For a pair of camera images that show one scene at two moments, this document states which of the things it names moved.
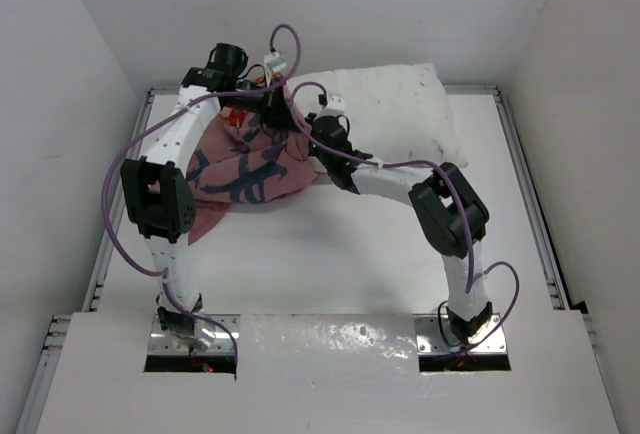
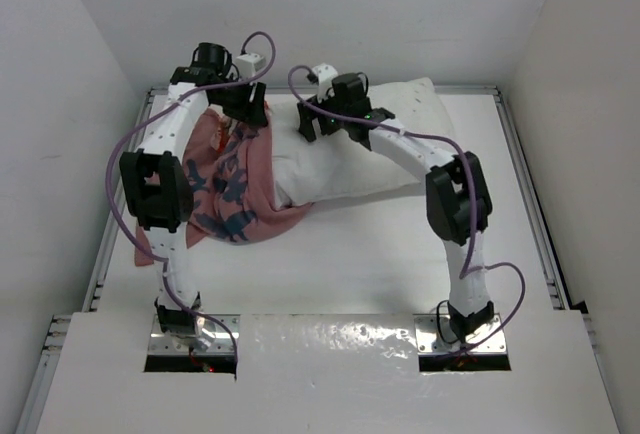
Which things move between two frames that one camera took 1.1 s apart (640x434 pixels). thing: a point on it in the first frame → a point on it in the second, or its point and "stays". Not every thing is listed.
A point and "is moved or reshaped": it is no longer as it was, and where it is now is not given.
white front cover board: x=327 y=374 stays
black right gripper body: x=322 y=157 → x=329 y=125
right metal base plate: x=489 y=340 stays
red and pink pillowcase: x=244 y=159 is moved or reshaped
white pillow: x=395 y=113 is moved or reshaped
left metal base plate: x=162 y=342 stays
